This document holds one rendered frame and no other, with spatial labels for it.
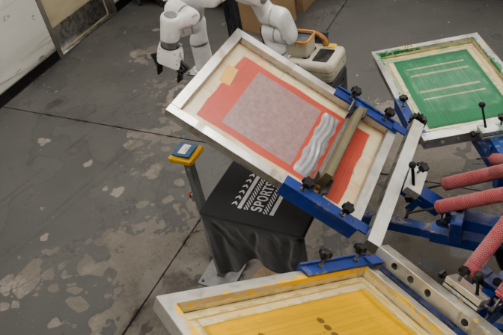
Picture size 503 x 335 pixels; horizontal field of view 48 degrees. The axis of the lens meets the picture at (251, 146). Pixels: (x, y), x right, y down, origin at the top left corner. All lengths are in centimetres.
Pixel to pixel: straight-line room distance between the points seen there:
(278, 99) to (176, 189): 193
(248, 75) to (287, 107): 20
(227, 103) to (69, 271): 201
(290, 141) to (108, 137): 281
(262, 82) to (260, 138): 29
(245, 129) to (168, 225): 182
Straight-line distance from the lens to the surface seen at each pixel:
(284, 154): 211
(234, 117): 213
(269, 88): 229
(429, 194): 223
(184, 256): 361
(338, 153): 208
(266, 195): 246
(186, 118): 201
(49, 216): 428
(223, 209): 244
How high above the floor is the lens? 265
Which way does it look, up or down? 39 degrees down
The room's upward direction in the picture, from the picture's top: 12 degrees counter-clockwise
